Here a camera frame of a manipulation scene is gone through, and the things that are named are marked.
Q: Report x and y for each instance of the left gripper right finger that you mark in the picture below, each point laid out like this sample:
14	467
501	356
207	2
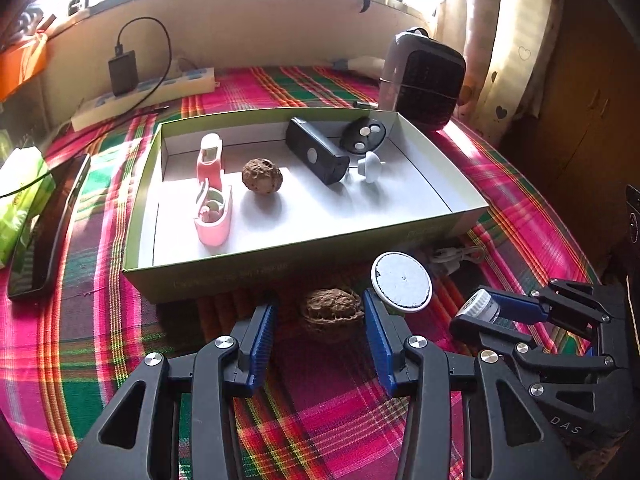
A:
505	435

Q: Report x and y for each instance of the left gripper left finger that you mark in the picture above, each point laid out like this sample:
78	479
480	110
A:
137	434

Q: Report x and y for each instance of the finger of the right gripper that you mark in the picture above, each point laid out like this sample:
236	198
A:
589	311
525	354

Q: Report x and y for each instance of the walnut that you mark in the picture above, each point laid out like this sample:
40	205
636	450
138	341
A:
262	176
332	315

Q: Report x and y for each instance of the black round disc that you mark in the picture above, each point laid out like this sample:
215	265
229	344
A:
363	135

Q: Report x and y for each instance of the black rectangular device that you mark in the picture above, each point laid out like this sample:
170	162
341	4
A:
328	163

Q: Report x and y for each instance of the pink clip with teal pad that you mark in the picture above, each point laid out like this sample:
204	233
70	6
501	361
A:
209	165

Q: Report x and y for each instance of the shallow green cardboard box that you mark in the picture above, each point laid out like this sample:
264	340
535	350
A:
421	197

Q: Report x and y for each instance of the black smartphone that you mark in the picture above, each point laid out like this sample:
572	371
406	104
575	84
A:
38	250

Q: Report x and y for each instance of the white mushroom-shaped knob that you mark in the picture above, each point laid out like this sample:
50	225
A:
369	168

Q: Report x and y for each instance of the walnut in box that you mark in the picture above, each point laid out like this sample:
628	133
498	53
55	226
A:
262	176

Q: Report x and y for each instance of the green tissue pack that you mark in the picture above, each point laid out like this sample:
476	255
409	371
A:
25	180

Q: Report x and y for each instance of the heart patterned curtain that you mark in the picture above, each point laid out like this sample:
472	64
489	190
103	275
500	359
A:
507	46

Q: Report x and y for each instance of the white bundle behind heater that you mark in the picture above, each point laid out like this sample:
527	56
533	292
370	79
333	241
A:
366	66

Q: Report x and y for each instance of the white power strip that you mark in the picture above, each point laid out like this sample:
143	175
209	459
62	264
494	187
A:
109	106

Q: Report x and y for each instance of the black power adapter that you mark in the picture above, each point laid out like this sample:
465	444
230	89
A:
123	72

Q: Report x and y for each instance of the orange storage tray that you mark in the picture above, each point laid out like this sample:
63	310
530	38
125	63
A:
21	62

